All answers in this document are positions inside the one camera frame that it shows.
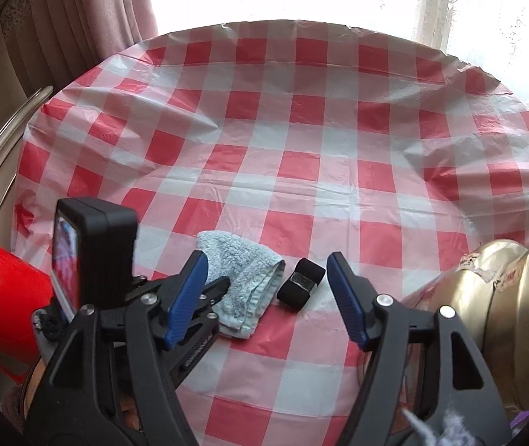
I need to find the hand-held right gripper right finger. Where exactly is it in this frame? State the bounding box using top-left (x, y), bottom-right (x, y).
top-left (326, 251), bottom-right (511, 446)

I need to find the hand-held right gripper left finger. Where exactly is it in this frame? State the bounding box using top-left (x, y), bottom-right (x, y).
top-left (22, 250), bottom-right (221, 446)

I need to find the glass jar with gold lid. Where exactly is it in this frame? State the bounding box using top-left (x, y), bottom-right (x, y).
top-left (399, 239), bottom-right (529, 412)

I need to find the red white checkered tablecloth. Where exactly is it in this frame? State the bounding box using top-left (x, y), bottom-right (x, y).
top-left (14, 21), bottom-right (529, 446)

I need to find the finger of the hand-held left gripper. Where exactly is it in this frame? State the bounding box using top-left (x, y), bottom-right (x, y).
top-left (199, 276), bottom-right (231, 310)
top-left (177, 309), bottom-right (222, 382)

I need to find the pink drape curtain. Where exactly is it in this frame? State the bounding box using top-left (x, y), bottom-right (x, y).
top-left (0, 0), bottom-right (159, 98)

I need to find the black elastic band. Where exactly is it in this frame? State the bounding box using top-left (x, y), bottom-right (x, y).
top-left (276, 258), bottom-right (327, 311)

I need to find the light blue towel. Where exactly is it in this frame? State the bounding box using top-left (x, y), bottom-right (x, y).
top-left (196, 230), bottom-right (286, 340)

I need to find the white lace curtain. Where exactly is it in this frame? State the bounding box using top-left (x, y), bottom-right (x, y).
top-left (413, 0), bottom-right (529, 117)

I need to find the grey yarn tuft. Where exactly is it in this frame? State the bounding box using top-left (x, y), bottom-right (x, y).
top-left (401, 406), bottom-right (479, 446)

